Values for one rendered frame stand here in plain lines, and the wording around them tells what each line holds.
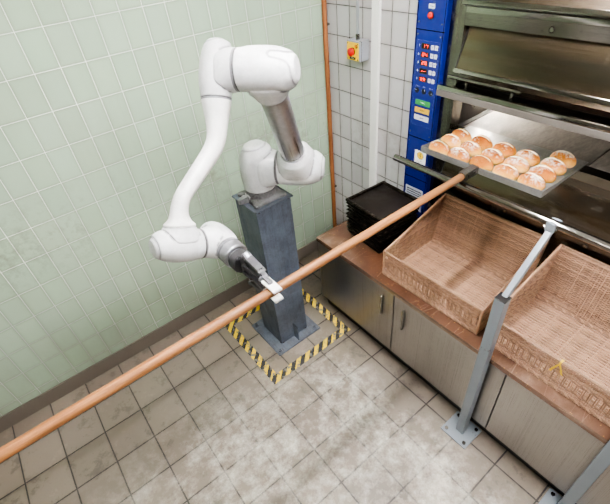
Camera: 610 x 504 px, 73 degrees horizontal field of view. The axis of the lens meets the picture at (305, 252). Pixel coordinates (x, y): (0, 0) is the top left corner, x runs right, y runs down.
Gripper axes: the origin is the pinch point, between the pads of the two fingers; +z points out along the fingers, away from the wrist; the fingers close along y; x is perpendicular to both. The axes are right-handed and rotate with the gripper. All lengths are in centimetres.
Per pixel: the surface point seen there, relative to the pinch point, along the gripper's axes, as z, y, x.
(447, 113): -35, -5, -127
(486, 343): 38, 48, -67
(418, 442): 29, 119, -49
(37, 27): -123, -60, 14
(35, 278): -123, 40, 63
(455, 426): 35, 118, -68
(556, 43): 5, -41, -130
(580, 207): 33, 16, -128
